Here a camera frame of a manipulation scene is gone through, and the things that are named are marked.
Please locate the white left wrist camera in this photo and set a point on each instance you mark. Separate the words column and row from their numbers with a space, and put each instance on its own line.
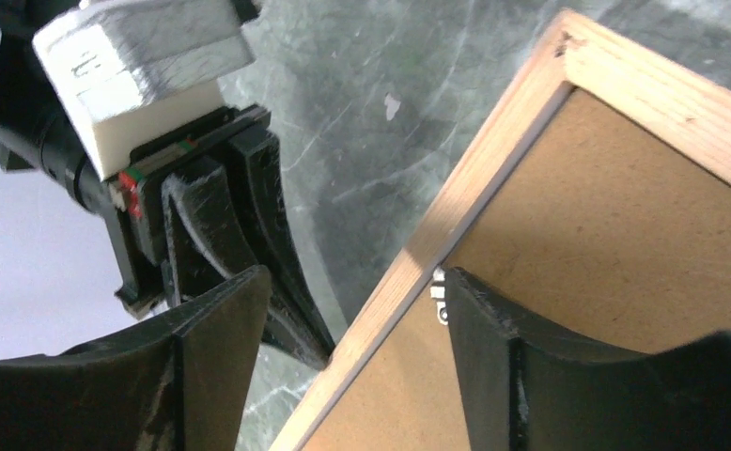
column 128, row 72

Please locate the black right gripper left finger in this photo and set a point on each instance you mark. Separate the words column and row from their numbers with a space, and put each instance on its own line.
column 177, row 381

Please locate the metal turn clip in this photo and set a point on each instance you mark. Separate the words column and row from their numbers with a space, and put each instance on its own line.
column 437, row 294

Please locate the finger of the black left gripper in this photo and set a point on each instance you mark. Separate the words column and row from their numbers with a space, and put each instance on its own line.
column 294, row 324

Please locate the white wooden picture frame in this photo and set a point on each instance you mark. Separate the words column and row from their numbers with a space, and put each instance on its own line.
column 682, row 108

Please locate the brown backing board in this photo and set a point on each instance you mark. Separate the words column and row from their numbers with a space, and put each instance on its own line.
column 602, row 229

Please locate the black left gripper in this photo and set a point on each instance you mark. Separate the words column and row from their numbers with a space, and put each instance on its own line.
column 169, row 214

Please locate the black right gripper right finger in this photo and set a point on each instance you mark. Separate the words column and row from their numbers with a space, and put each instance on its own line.
column 528, row 383

